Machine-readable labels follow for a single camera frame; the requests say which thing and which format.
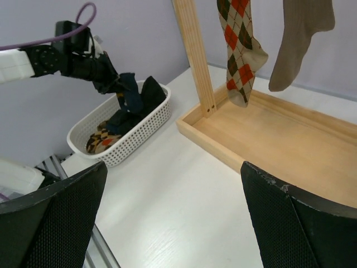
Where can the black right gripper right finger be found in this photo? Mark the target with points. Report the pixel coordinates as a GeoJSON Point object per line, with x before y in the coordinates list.
{"type": "Point", "coordinates": [295, 228]}

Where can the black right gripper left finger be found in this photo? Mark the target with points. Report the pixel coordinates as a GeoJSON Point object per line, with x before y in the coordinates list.
{"type": "Point", "coordinates": [25, 241]}

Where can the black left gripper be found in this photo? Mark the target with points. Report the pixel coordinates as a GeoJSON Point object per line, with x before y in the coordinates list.
{"type": "Point", "coordinates": [99, 70]}

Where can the navy patterned sock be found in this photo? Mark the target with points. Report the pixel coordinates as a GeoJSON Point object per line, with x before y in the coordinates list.
{"type": "Point", "coordinates": [126, 90]}

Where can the dark navy sock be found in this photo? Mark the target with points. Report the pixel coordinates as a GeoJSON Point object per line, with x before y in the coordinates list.
{"type": "Point", "coordinates": [122, 121]}

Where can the black sock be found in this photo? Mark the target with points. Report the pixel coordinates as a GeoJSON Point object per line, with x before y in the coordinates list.
{"type": "Point", "coordinates": [152, 95]}

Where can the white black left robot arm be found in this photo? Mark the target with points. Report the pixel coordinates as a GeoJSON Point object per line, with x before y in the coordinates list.
{"type": "Point", "coordinates": [40, 60]}

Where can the orange green argyle sock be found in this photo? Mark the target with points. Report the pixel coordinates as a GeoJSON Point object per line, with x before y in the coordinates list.
{"type": "Point", "coordinates": [101, 140]}

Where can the white perforated plastic basket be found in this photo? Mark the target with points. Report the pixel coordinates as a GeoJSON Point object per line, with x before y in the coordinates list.
{"type": "Point", "coordinates": [79, 134]}

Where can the wooden clothes rack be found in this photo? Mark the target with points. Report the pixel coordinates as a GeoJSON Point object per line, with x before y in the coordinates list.
{"type": "Point", "coordinates": [303, 147]}

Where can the brown argyle hanging sock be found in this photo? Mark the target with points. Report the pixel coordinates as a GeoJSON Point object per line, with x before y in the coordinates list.
{"type": "Point", "coordinates": [245, 55]}

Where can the brown striped beige sock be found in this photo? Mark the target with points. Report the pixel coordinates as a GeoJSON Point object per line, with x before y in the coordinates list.
{"type": "Point", "coordinates": [302, 19]}

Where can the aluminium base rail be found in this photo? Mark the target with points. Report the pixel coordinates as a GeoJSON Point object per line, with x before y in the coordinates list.
{"type": "Point", "coordinates": [76, 214]}

